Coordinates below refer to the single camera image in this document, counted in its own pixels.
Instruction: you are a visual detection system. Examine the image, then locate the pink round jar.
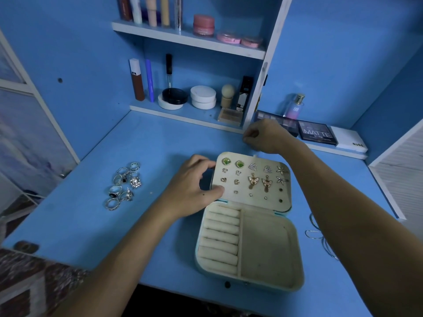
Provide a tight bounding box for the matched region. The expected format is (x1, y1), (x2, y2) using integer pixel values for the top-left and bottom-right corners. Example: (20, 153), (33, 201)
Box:
(193, 14), (215, 36)

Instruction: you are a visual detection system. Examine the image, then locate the cream jewellery box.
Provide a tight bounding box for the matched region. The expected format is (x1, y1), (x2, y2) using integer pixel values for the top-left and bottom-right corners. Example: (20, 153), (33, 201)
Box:
(194, 151), (305, 292)

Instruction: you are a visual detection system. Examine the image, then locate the black lettered eyeshadow palette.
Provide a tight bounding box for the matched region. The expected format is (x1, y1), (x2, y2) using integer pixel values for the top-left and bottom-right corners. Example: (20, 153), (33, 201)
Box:
(297, 121), (338, 145)

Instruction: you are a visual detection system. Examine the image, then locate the white flat box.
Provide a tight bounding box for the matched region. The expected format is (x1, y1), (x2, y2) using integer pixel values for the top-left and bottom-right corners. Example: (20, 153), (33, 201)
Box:
(330, 126), (369, 155)

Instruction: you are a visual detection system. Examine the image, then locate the white shelf unit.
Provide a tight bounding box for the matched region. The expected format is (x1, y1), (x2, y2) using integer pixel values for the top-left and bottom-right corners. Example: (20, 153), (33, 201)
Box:
(111, 0), (369, 160)

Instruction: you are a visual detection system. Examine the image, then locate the person's right hand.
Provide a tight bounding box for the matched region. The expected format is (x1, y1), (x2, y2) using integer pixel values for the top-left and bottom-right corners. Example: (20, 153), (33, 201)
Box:
(242, 118), (298, 156)

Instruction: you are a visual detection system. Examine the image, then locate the tall beige cosmetic tube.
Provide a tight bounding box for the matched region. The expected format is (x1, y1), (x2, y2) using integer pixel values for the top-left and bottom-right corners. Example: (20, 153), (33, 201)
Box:
(146, 0), (159, 28)

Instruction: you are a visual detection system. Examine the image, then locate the small pink perfume bottle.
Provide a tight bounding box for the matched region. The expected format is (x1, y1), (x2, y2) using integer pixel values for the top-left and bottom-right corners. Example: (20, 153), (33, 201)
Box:
(284, 93), (305, 119)

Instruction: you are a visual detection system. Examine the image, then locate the black cosmetic bottle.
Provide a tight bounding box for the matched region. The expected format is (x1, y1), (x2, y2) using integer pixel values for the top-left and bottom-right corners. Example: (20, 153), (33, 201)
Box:
(237, 76), (254, 111)

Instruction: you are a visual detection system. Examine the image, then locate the short beige cosmetic tube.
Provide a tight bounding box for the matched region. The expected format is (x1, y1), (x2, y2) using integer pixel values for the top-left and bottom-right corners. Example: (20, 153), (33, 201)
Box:
(160, 0), (171, 28)

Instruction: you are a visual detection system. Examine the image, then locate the beige makeup sponge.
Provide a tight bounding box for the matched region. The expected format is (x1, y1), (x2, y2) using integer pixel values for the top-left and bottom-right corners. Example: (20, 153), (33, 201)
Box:
(221, 84), (235, 108)

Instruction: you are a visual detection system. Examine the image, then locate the white round cream jar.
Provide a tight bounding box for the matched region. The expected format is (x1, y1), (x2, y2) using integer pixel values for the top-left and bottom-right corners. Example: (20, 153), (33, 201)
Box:
(190, 85), (217, 110)

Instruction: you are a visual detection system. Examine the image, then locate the dark eyeshadow palette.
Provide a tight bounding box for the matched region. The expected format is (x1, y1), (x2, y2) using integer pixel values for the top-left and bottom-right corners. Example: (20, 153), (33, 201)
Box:
(256, 111), (300, 136)

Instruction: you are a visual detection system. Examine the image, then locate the pile of silver bracelets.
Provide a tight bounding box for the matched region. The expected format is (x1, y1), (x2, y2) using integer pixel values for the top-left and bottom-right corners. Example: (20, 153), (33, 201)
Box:
(304, 213), (339, 260)

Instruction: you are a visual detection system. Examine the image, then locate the white slatted cabinet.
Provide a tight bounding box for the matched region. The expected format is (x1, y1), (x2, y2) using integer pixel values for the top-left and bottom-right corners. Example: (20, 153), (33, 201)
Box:
(368, 118), (423, 238)

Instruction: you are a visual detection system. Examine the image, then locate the person's left forearm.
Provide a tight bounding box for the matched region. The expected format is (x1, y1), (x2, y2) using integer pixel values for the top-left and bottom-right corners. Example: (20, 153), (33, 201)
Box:
(56, 206), (181, 317)

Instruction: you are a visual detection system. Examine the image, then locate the black makeup brush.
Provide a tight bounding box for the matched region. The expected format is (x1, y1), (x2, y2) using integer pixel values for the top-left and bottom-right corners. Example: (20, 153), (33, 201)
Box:
(165, 54), (173, 90)

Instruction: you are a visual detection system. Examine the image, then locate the white bowl black inside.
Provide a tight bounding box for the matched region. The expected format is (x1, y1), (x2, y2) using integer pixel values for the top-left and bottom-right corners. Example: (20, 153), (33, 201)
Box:
(158, 88), (189, 111)

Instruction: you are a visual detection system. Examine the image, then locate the person's right forearm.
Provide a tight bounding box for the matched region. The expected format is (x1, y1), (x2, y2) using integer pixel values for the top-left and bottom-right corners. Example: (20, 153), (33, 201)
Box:
(283, 138), (423, 317)

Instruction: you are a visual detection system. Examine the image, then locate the square brown powder compact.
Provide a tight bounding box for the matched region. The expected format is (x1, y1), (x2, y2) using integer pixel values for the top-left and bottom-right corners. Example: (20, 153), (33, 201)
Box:
(218, 107), (244, 126)

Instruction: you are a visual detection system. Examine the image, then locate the white framed marbled panel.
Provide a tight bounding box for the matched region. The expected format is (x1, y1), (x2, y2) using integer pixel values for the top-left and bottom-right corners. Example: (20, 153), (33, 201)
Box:
(0, 29), (80, 209)

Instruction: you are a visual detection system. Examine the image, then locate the blue cosmetic tube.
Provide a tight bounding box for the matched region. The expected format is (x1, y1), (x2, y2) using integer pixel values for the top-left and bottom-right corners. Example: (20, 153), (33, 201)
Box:
(145, 60), (156, 103)

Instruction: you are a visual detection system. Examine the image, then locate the person's left hand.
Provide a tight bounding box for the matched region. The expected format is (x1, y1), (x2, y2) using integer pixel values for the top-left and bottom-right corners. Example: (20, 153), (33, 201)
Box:
(155, 154), (226, 222)

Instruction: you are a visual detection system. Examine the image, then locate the brown lipstick tube white cap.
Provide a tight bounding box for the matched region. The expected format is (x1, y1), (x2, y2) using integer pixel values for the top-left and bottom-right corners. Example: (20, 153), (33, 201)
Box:
(129, 59), (145, 102)

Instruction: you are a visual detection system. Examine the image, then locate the pile of silver rings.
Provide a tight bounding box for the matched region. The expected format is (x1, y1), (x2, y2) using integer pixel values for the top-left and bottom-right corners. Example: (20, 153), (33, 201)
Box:
(104, 161), (144, 212)

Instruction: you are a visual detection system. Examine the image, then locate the person's dark clothing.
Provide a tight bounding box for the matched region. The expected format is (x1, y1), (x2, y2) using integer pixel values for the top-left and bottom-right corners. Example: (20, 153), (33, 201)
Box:
(122, 284), (265, 317)

